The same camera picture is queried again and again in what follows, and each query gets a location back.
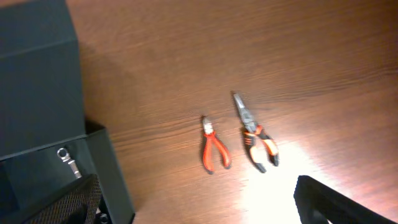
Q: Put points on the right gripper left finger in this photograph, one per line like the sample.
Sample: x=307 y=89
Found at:
x=76 y=202

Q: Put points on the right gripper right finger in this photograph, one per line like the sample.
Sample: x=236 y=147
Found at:
x=319 y=204

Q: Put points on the silver ratchet wrench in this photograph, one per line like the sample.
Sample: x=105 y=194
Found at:
x=64 y=155

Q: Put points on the orange black long-nose pliers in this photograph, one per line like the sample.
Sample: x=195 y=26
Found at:
x=253 y=130

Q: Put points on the black open storage box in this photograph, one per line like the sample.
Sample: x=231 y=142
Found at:
x=42 y=111

